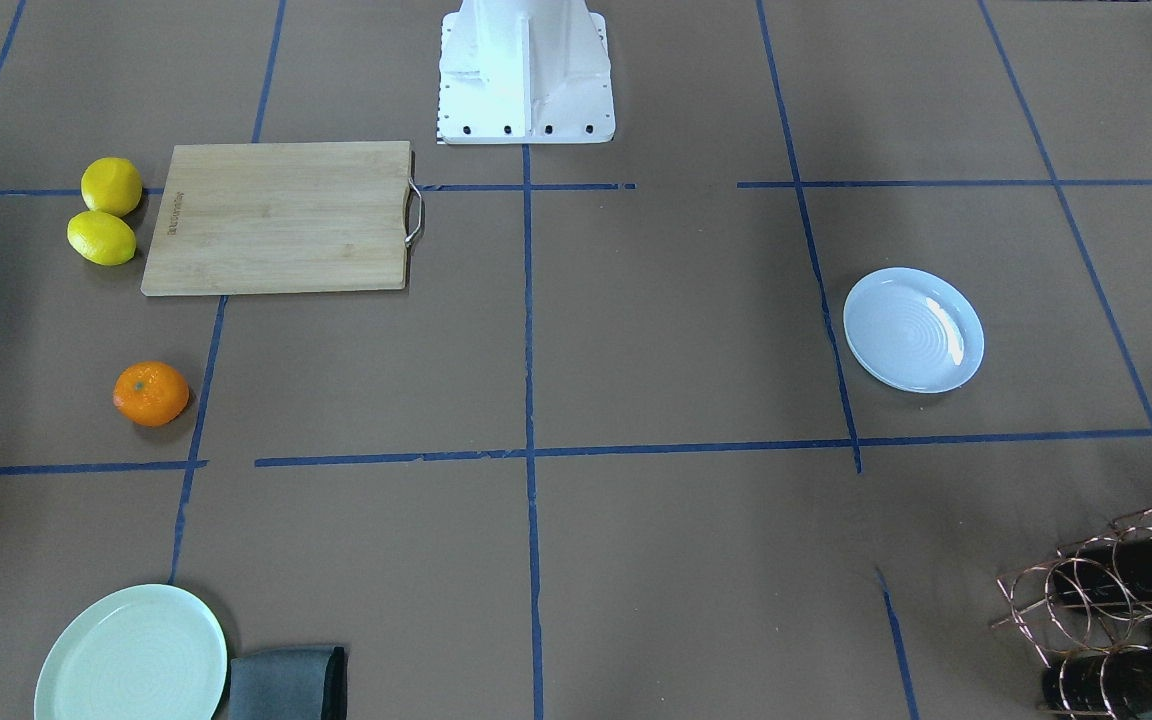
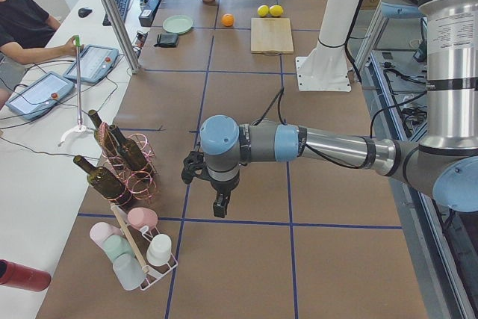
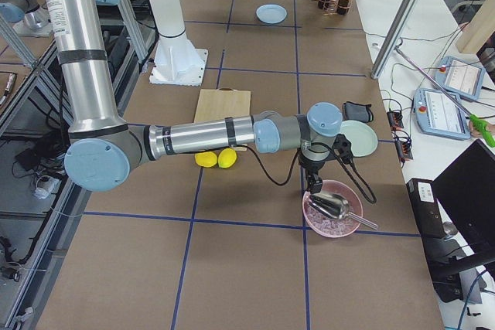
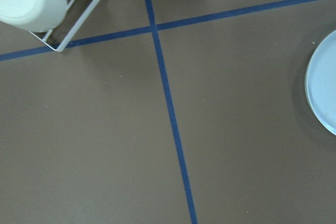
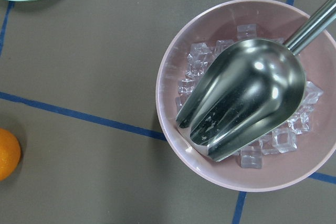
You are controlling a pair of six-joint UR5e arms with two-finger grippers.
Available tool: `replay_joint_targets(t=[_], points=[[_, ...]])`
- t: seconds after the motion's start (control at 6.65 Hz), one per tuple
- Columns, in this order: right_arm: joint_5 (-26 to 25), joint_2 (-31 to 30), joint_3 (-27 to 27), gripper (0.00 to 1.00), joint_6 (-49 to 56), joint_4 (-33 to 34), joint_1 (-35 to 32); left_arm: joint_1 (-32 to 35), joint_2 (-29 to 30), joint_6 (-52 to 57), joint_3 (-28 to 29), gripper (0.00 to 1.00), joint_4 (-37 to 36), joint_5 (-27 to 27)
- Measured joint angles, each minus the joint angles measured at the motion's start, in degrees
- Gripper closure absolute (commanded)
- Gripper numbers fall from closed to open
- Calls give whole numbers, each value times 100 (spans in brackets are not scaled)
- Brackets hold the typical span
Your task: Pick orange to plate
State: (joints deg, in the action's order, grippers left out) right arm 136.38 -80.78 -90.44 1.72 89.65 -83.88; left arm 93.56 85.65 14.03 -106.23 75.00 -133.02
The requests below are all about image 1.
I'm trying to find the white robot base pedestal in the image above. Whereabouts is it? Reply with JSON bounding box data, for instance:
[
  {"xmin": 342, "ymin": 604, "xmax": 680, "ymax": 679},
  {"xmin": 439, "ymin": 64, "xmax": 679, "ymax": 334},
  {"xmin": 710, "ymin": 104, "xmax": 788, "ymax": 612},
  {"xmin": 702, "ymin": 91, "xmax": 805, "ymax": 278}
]
[{"xmin": 435, "ymin": 1, "xmax": 616, "ymax": 145}]

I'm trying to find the light green plate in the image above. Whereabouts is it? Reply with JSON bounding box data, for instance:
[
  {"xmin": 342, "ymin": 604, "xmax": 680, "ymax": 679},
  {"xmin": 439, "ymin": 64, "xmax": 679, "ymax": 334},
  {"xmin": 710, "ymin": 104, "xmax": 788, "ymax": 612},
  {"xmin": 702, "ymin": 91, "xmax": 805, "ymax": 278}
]
[{"xmin": 33, "ymin": 584, "xmax": 229, "ymax": 719}]

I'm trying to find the light blue plate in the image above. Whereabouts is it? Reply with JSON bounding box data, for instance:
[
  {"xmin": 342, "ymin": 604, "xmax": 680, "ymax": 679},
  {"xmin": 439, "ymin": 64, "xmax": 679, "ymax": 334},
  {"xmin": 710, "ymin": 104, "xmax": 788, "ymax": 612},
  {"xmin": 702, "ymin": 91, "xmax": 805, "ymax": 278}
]
[{"xmin": 844, "ymin": 266, "xmax": 986, "ymax": 395}]

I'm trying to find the dark green wine bottle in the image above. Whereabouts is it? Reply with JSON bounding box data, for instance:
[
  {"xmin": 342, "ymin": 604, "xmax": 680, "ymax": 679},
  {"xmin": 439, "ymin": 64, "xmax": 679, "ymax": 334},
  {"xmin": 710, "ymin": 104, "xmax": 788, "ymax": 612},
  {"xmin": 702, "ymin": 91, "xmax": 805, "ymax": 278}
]
[
  {"xmin": 1049, "ymin": 537, "xmax": 1152, "ymax": 612},
  {"xmin": 1041, "ymin": 647, "xmax": 1152, "ymax": 719}
]

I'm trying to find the wooden cutting board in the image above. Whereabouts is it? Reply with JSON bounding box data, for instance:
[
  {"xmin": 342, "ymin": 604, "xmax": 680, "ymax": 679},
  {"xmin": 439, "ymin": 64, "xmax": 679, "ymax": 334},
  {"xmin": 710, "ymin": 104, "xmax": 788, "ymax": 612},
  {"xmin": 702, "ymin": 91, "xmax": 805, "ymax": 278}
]
[{"xmin": 141, "ymin": 141, "xmax": 424, "ymax": 297}]

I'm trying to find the orange fruit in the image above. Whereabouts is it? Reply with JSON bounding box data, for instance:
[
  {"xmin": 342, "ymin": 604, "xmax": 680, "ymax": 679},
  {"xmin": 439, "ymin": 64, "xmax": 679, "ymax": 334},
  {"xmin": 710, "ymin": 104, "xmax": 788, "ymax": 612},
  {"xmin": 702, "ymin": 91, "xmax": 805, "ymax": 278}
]
[{"xmin": 111, "ymin": 361, "xmax": 191, "ymax": 427}]

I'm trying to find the dark grey folded cloth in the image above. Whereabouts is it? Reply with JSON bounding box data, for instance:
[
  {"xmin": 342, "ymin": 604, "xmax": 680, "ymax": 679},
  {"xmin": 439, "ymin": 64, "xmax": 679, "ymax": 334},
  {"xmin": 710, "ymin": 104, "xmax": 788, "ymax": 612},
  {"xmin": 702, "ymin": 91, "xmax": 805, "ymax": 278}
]
[{"xmin": 228, "ymin": 644, "xmax": 348, "ymax": 719}]

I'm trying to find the yellow lemon lower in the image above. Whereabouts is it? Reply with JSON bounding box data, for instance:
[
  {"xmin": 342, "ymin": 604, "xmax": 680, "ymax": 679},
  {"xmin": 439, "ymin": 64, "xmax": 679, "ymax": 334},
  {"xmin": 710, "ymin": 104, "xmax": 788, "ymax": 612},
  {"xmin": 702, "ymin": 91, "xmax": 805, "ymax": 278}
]
[{"xmin": 67, "ymin": 210, "xmax": 137, "ymax": 266}]

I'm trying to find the copper wire bottle rack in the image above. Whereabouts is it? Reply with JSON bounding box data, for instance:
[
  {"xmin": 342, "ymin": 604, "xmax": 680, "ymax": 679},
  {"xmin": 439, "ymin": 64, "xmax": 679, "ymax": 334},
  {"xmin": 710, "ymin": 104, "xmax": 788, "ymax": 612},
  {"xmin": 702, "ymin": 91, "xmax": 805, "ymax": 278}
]
[{"xmin": 995, "ymin": 507, "xmax": 1152, "ymax": 719}]

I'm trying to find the yellow lemon upper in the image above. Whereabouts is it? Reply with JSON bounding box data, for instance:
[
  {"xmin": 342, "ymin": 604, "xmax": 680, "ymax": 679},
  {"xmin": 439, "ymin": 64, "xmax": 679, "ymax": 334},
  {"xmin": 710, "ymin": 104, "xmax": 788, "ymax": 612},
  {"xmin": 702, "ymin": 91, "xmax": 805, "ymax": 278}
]
[{"xmin": 79, "ymin": 156, "xmax": 145, "ymax": 217}]

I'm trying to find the yellow lemon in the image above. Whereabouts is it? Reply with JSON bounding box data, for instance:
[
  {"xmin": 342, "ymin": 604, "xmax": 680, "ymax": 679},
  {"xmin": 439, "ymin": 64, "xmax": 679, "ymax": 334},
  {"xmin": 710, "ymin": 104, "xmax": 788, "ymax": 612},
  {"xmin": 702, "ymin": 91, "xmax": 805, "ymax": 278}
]
[
  {"xmin": 79, "ymin": 156, "xmax": 145, "ymax": 217},
  {"xmin": 67, "ymin": 210, "xmax": 137, "ymax": 266}
]

